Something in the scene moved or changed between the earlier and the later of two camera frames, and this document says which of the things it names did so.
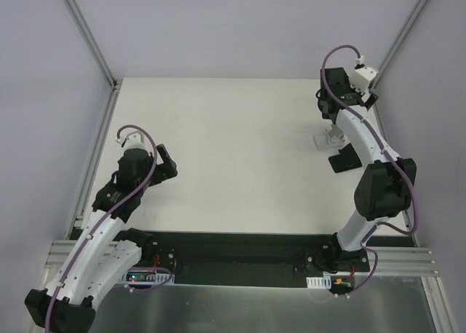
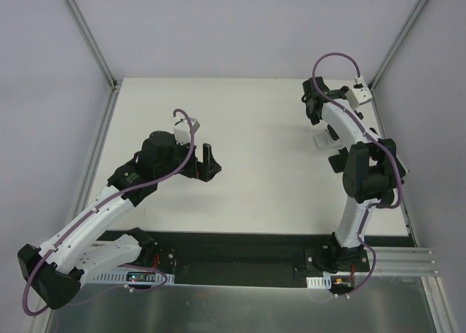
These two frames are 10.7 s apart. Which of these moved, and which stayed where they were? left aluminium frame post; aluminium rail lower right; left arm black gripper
Moved: left arm black gripper
Stayed: aluminium rail lower right; left aluminium frame post
